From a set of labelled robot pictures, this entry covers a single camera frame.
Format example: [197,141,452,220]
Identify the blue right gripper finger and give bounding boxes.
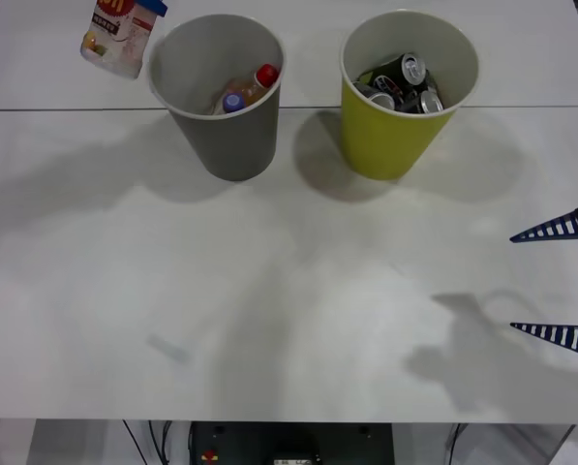
[509,322,578,362]
[509,200,578,244]

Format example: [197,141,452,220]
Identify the clear bottle with pink label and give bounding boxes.
[79,0,157,80]

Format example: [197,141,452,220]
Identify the bottle with purple cap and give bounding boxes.
[214,91,247,116]

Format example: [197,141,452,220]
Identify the orange bottle with red cap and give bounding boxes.
[215,63,281,115]

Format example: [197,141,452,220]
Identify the grey plastic waste bin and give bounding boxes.
[146,13,289,183]

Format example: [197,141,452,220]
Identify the silver-topped drink can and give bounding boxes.
[416,89,445,115]
[353,81,397,111]

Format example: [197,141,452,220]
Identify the yellow-green plastic waste bin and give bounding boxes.
[340,10,480,182]

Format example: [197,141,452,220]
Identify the black can with silver top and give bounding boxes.
[360,52,428,93]

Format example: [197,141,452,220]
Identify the black can with red print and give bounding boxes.
[373,72,409,98]

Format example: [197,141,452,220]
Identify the black robot torso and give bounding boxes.
[190,420,394,465]

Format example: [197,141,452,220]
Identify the black cable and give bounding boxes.
[147,419,174,465]
[121,418,148,465]

